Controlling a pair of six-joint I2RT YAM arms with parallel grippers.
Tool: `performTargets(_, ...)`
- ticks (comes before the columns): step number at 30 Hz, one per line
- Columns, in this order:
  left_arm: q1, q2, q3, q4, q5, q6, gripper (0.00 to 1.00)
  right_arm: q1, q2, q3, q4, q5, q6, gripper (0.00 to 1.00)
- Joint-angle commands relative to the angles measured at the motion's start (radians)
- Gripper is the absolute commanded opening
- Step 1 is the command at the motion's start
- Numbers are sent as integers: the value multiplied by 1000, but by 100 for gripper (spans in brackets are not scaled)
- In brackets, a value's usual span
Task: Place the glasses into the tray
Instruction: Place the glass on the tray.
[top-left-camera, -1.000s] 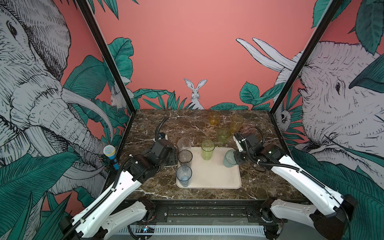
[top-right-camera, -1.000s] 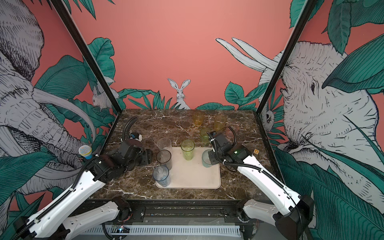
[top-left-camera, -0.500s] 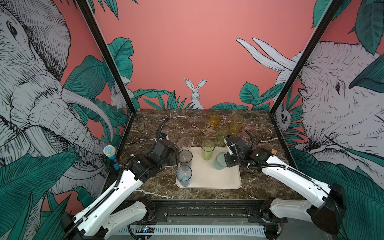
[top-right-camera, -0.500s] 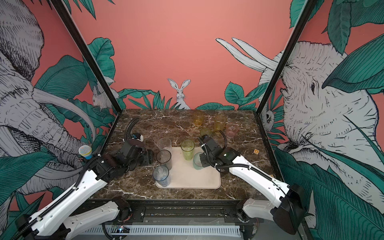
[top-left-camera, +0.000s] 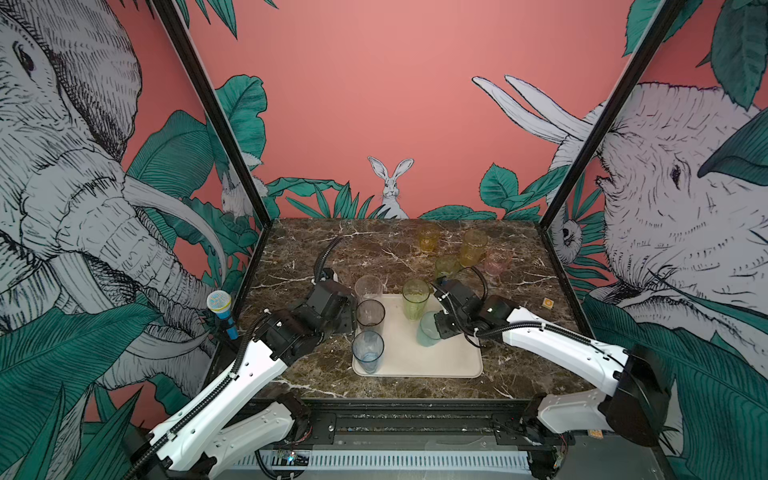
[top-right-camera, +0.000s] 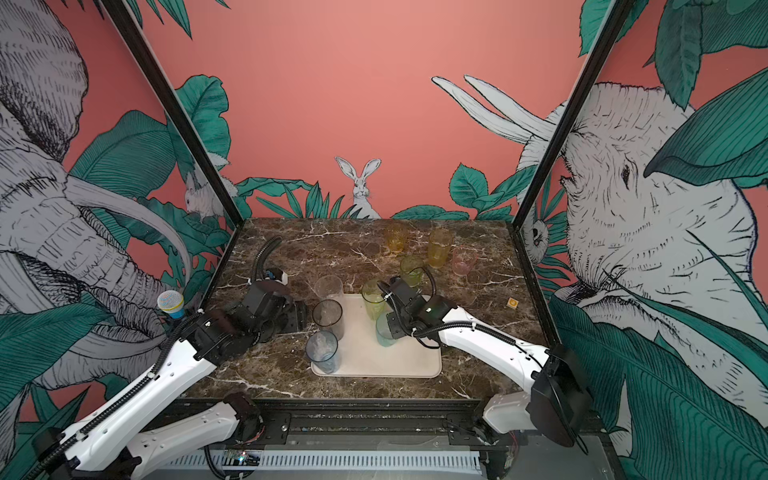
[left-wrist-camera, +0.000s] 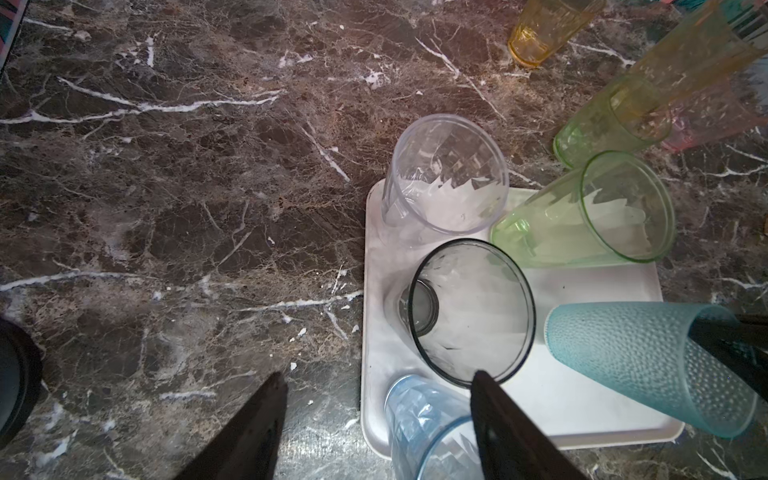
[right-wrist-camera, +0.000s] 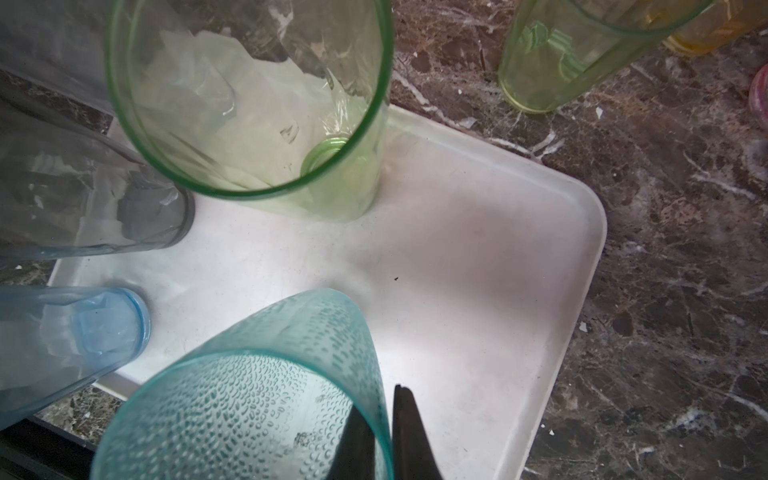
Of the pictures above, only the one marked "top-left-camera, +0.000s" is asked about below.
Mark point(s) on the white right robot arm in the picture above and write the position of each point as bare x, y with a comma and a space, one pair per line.
630, 392

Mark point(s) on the black corner frame post right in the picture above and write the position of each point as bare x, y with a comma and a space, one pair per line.
652, 38

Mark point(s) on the white ribbed vent strip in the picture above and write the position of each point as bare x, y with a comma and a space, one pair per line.
515, 462

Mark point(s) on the frosted teal textured tumbler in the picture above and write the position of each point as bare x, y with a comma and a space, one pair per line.
427, 331

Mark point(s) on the black corner frame post left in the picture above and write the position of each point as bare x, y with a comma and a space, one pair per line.
176, 30

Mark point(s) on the pale blue tall tumbler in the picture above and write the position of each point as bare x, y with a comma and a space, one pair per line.
368, 348

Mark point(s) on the blue toy microphone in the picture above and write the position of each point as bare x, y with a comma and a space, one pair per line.
219, 302

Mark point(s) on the tall green tumbler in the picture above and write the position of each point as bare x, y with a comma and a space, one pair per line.
415, 293

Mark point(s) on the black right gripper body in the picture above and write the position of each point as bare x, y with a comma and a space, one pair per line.
449, 327

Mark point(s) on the black front mounting rail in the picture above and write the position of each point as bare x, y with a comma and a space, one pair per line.
510, 422

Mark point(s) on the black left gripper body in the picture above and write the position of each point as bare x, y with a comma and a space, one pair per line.
345, 320

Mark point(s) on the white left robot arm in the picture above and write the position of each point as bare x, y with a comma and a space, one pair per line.
202, 440

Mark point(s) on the tall amber tumbler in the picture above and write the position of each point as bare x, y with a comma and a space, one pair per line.
473, 247

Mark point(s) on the clear tall plastic tumbler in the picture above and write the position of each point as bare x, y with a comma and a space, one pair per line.
368, 287

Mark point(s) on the short amber tumbler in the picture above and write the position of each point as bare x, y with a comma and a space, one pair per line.
428, 238

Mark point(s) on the short green tumbler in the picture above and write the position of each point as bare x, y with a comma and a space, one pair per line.
446, 266

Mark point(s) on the white plastic tray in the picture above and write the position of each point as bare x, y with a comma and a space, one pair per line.
403, 356

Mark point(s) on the black corner frame post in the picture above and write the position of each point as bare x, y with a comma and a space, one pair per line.
652, 38
176, 30

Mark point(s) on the green lit circuit board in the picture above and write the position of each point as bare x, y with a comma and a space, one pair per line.
290, 459

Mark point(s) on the short pink tumbler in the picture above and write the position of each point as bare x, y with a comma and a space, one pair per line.
496, 263

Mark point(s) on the smoky grey tall tumbler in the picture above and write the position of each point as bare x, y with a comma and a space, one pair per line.
370, 315

